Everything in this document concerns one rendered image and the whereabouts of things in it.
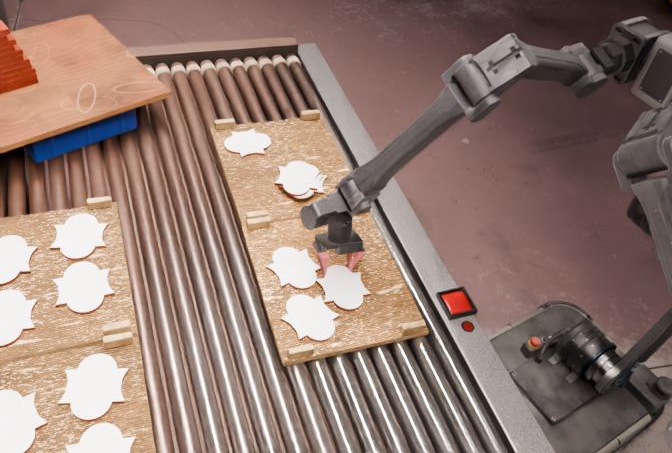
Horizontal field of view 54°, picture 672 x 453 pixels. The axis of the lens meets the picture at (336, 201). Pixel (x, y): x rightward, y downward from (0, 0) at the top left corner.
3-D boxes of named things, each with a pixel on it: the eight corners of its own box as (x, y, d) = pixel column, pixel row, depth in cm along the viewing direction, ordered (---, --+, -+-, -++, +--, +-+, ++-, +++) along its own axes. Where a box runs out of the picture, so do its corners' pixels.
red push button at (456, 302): (460, 293, 163) (462, 289, 162) (471, 312, 159) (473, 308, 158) (439, 297, 161) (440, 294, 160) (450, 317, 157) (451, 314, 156)
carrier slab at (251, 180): (320, 119, 206) (321, 115, 205) (367, 209, 179) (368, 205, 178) (210, 131, 195) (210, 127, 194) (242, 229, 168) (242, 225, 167)
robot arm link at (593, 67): (620, 63, 145) (606, 44, 146) (590, 73, 140) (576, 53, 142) (593, 87, 153) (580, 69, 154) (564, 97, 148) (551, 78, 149)
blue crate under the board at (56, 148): (91, 76, 207) (87, 49, 200) (140, 128, 192) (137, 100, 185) (-10, 106, 190) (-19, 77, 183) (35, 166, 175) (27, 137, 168)
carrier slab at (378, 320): (367, 211, 179) (368, 207, 178) (427, 335, 152) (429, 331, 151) (241, 230, 168) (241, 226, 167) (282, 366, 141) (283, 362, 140)
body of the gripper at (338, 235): (363, 248, 155) (366, 220, 152) (323, 254, 151) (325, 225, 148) (353, 235, 160) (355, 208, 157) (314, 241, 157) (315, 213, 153)
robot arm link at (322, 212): (375, 203, 144) (357, 171, 147) (335, 216, 138) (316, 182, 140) (350, 228, 153) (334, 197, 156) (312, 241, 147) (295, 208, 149)
